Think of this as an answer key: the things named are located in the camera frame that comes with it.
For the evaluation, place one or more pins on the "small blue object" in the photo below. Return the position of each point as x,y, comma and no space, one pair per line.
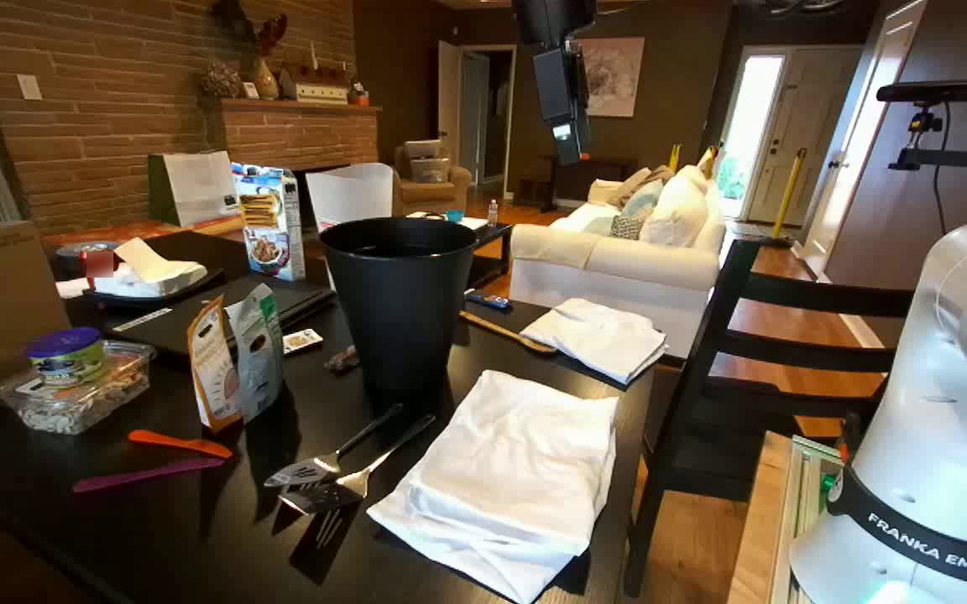
489,299

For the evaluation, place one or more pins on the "white door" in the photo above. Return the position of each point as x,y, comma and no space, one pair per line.
858,135

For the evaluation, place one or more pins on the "folded white cloth stack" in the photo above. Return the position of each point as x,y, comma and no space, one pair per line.
151,273

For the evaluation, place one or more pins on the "teal sofa cushion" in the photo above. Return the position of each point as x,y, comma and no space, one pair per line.
635,209

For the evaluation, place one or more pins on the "wooden crate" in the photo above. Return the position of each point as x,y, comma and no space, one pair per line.
770,526

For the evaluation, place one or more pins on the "framed wall picture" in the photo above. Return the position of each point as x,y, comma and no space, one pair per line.
617,77

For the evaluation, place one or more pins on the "jar with purple lid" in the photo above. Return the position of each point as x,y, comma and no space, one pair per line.
67,356

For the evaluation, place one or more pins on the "red mug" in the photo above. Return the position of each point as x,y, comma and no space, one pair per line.
100,262

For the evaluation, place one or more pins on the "tan armchair with box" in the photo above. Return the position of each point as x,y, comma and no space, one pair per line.
434,186

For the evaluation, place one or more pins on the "white sofa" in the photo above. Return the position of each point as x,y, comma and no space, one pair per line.
605,273

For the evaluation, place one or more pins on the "large white towel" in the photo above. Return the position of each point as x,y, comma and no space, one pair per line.
506,483

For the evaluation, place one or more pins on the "green and white snack bag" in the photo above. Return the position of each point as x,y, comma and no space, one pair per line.
257,355

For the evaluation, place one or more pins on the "brown and white snack bag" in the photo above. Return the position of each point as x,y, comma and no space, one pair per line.
214,373

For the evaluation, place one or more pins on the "small white card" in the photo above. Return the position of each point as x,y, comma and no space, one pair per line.
303,341

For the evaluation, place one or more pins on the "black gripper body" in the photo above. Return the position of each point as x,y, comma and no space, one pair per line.
558,87

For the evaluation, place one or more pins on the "clear plastic food container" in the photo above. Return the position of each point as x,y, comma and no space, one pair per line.
74,404

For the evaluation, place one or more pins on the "small folded white towel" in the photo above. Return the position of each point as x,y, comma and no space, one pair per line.
601,338

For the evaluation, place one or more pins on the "yellow stick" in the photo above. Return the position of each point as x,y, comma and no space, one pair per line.
791,190

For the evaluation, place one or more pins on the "white sofa cushion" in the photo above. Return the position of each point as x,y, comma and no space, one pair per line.
675,209

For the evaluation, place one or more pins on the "brick fireplace mantel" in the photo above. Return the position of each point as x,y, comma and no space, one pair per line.
300,135

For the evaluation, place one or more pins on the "vase with dried flowers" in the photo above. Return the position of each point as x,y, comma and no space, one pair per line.
253,55

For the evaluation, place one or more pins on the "white light switch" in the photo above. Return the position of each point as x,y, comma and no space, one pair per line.
28,89

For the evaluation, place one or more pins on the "small dark object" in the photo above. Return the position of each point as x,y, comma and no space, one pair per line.
344,362

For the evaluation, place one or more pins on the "black camera on stand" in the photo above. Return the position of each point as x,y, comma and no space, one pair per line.
937,92

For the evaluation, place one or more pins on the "orange plastic utensil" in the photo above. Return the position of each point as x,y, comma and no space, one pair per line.
181,446

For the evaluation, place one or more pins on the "white covered chair back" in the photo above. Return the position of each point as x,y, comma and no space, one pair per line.
351,196
199,190

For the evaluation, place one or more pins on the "black plastic waste bin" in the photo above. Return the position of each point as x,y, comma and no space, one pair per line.
400,306

